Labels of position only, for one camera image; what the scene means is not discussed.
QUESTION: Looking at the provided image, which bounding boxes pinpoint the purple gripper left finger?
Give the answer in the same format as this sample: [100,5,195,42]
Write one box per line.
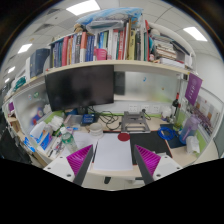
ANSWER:
[66,145,93,186]

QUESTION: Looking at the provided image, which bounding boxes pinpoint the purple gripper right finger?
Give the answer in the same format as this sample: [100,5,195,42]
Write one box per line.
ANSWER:
[134,145,161,185]

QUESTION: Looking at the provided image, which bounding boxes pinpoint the clear plastic water bottle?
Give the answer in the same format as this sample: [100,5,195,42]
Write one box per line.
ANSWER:
[60,127,78,153]

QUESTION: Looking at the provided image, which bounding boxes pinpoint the purple water jug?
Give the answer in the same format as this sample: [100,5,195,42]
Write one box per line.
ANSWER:
[179,115,200,144]

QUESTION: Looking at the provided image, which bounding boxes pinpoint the black desk mat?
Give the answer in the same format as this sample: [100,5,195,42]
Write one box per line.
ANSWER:
[130,131,183,156]

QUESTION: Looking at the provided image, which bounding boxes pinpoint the white paper sheet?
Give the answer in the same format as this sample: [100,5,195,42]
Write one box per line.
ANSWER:
[93,134,133,171]

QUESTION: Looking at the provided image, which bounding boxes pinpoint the white bowl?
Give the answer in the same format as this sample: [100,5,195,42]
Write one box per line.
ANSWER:
[89,123,103,137]

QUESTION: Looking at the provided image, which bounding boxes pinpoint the dark red round coaster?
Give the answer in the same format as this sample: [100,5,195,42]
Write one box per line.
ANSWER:
[118,133,130,141]

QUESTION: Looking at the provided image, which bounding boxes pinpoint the grey metal laptop stand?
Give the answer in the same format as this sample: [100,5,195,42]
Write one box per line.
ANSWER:
[121,111,151,133]

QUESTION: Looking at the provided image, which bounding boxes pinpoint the blue small box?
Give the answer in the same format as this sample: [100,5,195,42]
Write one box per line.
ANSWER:
[82,114,95,124]

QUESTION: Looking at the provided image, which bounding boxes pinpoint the white tissue pack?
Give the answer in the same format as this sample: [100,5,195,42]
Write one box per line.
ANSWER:
[186,136,200,153]

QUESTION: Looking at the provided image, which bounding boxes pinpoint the dark wine bottle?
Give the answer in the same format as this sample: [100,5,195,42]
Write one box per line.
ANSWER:
[172,93,179,116]

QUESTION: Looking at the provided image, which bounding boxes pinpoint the black computer monitor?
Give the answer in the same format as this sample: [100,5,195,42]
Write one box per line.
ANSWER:
[45,65,114,111]

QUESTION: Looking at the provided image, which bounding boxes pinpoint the purple poster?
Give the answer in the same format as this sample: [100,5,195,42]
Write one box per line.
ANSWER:
[185,74,202,105]

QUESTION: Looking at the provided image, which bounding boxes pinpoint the wooden shelf board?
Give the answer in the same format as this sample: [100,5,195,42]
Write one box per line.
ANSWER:
[3,60,193,102]

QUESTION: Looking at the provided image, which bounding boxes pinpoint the pink cup on shelf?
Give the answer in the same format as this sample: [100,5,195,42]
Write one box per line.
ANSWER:
[96,49,107,60]

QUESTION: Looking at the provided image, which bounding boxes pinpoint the dark blue binder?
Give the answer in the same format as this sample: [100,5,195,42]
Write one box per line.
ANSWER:
[30,48,50,78]

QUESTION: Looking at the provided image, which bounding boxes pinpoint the stack of books right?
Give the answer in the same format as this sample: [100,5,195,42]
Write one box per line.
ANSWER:
[149,28,193,69]

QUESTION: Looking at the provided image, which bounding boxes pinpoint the row of upright books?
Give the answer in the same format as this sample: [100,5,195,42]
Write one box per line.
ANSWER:
[50,18,150,68]

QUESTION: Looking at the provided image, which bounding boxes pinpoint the blue plastic bag on books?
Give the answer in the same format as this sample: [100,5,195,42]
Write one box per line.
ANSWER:
[77,7,143,25]

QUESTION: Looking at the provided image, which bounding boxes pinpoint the blue coiled cable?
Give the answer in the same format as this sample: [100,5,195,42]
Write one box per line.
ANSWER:
[157,126,177,141]

